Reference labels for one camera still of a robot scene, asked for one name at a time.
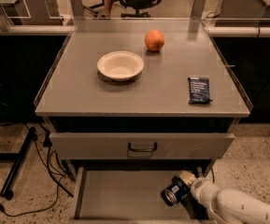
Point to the grey drawer cabinet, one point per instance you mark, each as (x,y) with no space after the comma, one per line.
(77,98)

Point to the black stand leg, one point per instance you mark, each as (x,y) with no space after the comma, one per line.
(17,160)

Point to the open grey middle drawer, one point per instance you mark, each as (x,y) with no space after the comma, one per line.
(130,197)

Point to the orange fruit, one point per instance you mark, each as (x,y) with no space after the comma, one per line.
(154,40)

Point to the closed grey top drawer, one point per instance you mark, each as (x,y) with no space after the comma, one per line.
(114,146)

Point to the grey background cabinet left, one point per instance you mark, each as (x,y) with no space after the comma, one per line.
(32,12)

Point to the person leg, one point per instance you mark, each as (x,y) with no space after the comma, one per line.
(107,8)

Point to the grey background counter right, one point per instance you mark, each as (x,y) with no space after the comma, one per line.
(243,13)

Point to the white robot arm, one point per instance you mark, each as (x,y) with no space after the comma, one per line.
(226,206)

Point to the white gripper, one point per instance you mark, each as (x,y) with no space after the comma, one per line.
(200,187)

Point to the dark blue snack bag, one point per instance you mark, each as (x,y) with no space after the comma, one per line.
(199,92)

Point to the blue pepsi can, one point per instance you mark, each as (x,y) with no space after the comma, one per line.
(175,192)

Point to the white bowl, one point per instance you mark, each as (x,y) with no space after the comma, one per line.
(120,65)

